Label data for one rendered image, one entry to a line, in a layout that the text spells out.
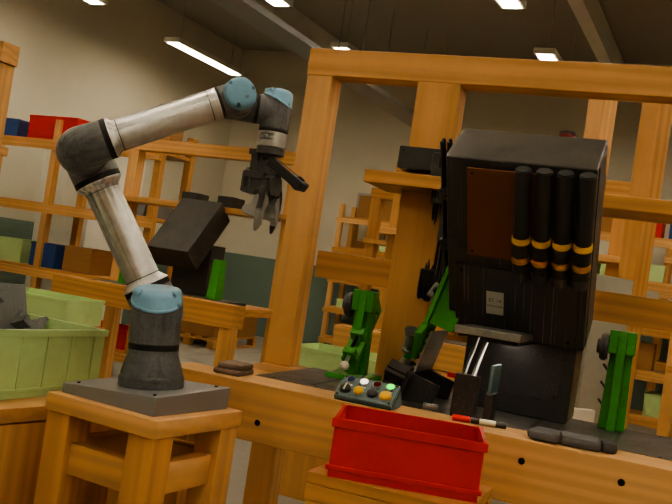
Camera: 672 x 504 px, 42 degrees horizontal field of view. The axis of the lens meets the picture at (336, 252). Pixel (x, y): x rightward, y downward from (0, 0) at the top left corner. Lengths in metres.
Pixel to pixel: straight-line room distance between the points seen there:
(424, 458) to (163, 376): 0.62
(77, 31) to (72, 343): 9.55
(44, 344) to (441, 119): 1.36
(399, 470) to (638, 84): 1.43
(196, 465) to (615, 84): 1.60
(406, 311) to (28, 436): 1.19
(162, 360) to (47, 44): 9.51
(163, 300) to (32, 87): 9.26
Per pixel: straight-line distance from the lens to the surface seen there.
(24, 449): 2.23
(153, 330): 2.03
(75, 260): 8.20
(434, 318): 2.35
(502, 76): 2.78
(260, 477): 2.97
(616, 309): 2.73
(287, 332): 2.89
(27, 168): 11.19
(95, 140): 2.07
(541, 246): 2.10
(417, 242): 2.75
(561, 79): 2.75
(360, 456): 1.81
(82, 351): 2.43
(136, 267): 2.18
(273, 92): 2.22
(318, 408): 2.20
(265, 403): 2.26
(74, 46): 11.72
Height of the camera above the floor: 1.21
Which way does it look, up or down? 1 degrees up
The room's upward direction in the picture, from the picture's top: 9 degrees clockwise
